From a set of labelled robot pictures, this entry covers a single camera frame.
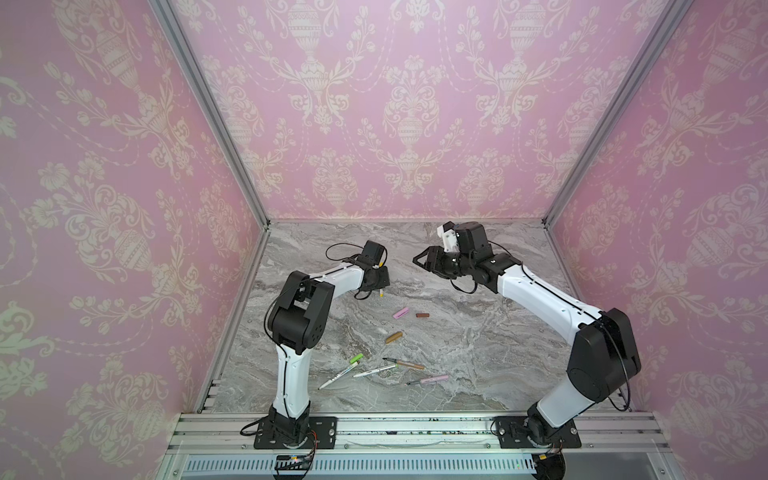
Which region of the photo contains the white marker bright green cap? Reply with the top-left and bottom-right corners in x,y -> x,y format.
318,354 -> 364,390

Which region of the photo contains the white green marker pen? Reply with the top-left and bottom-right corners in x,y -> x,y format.
353,363 -> 398,378

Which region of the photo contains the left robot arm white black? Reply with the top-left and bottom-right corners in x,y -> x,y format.
252,240 -> 390,449

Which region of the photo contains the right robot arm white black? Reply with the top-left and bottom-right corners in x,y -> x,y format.
412,222 -> 642,447

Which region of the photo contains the pink pen cap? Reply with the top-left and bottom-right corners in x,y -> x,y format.
392,307 -> 410,319

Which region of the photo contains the tan brown pen cap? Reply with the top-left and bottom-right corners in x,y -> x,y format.
385,331 -> 403,344

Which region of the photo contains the brown fountain pen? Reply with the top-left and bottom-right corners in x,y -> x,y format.
382,357 -> 426,370

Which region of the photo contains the pink fountain pen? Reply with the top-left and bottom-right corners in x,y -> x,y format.
406,374 -> 450,386

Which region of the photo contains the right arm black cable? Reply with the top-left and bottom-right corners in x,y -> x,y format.
449,239 -> 632,413

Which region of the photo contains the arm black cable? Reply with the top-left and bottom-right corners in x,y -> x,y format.
325,242 -> 373,301
449,239 -> 632,413

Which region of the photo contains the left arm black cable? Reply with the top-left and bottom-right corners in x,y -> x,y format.
325,242 -> 373,301

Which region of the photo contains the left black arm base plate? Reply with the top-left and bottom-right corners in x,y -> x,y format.
253,415 -> 338,450

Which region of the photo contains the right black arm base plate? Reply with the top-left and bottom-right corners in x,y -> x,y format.
490,416 -> 582,450

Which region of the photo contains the white vented cable duct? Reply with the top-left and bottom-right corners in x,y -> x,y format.
180,452 -> 536,479

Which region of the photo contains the aluminium front rail frame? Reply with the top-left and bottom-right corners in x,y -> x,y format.
157,411 -> 684,479

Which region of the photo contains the left aluminium corner post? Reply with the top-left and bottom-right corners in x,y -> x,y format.
146,0 -> 271,229

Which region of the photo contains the aluminium corner post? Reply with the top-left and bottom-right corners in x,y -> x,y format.
542,0 -> 697,229
146,0 -> 271,229

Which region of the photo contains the right aluminium corner post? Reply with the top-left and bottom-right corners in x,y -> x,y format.
542,0 -> 697,229

